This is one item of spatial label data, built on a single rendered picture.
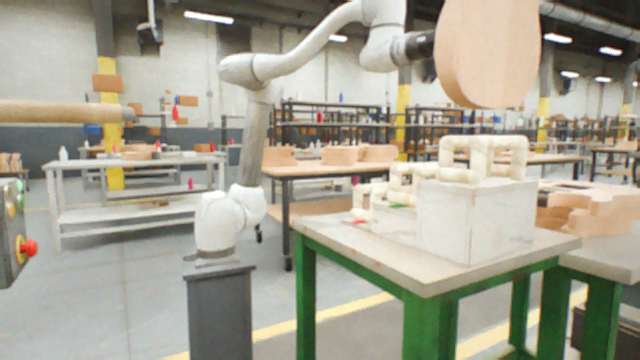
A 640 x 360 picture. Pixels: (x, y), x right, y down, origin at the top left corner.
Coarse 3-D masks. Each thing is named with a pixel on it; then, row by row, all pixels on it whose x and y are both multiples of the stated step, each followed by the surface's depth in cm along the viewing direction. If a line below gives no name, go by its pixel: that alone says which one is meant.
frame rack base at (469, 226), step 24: (432, 192) 81; (456, 192) 76; (480, 192) 73; (504, 192) 78; (528, 192) 84; (432, 216) 81; (456, 216) 76; (480, 216) 74; (504, 216) 80; (528, 216) 85; (432, 240) 82; (456, 240) 76; (480, 240) 75; (504, 240) 81; (528, 240) 87; (480, 264) 77
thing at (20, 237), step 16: (0, 192) 65; (16, 192) 74; (0, 208) 65; (16, 208) 73; (0, 224) 66; (16, 224) 73; (0, 240) 66; (16, 240) 72; (0, 256) 66; (16, 256) 71; (0, 272) 66; (16, 272) 70; (0, 288) 67
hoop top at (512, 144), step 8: (480, 136) 75; (488, 136) 76; (496, 136) 77; (504, 136) 79; (512, 136) 81; (520, 136) 83; (488, 144) 75; (496, 144) 76; (504, 144) 78; (512, 144) 80; (520, 144) 82
